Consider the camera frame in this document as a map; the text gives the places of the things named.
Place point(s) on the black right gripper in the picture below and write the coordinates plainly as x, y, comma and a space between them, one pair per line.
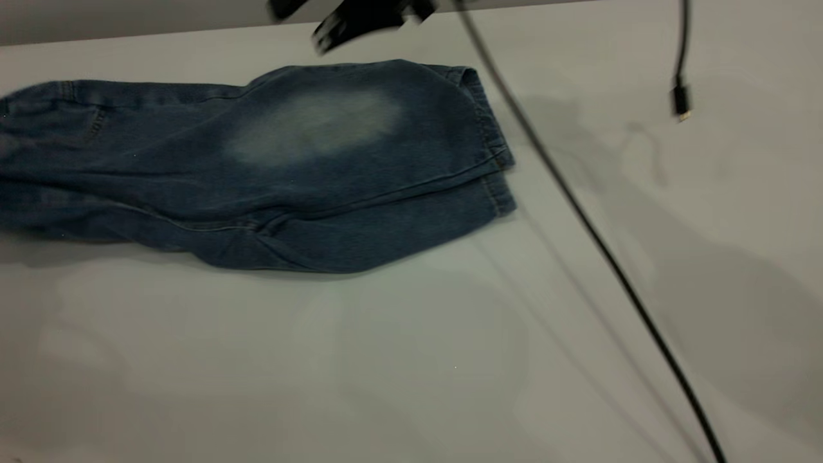
411, 8

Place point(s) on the blue denim pants with print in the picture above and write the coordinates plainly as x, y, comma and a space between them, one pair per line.
289, 173

